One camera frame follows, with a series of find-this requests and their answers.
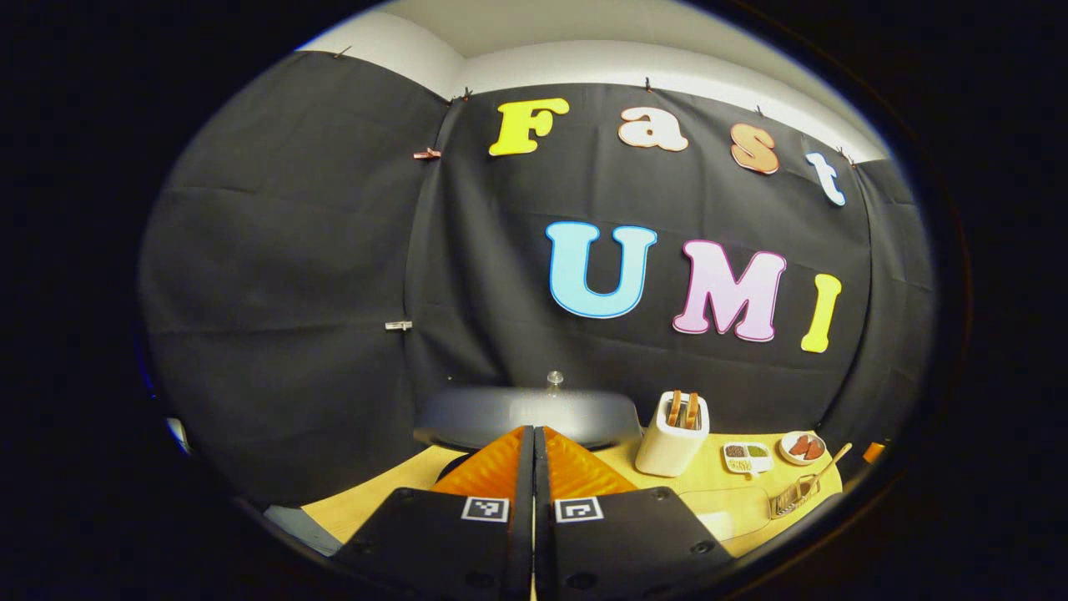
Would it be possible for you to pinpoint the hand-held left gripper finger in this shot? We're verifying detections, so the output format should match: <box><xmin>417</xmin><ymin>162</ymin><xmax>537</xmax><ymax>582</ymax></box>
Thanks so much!
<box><xmin>534</xmin><ymin>426</ymin><xmax>735</xmax><ymax>601</ymax></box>
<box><xmin>334</xmin><ymin>426</ymin><xmax>535</xmax><ymax>601</ymax></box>

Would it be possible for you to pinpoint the clear plastic rice container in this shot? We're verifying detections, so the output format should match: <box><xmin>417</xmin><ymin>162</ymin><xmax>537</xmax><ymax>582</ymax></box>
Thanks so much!
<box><xmin>678</xmin><ymin>487</ymin><xmax>778</xmax><ymax>545</ymax></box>

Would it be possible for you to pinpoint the wooden spoon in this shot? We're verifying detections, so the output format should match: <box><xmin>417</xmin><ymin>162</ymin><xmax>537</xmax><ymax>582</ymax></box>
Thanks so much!
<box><xmin>799</xmin><ymin>442</ymin><xmax>854</xmax><ymax>495</ymax></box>

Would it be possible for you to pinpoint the white oval plate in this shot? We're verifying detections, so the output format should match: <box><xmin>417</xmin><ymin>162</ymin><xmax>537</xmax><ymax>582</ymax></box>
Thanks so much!
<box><xmin>779</xmin><ymin>431</ymin><xmax>827</xmax><ymax>467</ymax></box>

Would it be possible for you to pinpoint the white toaster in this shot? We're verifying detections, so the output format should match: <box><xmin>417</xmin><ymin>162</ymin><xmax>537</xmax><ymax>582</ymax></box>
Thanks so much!
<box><xmin>635</xmin><ymin>391</ymin><xmax>711</xmax><ymax>477</ymax></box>

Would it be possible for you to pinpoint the black rice cooker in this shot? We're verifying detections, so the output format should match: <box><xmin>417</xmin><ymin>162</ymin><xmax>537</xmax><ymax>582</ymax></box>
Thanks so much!
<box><xmin>413</xmin><ymin>386</ymin><xmax>643</xmax><ymax>485</ymax></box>

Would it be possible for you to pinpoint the white divided bean dish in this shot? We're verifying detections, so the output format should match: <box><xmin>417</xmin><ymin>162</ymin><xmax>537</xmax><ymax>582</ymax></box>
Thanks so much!
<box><xmin>723</xmin><ymin>442</ymin><xmax>774</xmax><ymax>477</ymax></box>

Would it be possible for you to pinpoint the metal wire chopstick holder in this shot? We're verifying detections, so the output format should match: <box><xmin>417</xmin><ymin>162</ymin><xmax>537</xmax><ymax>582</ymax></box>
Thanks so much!
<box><xmin>768</xmin><ymin>473</ymin><xmax>824</xmax><ymax>520</ymax></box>

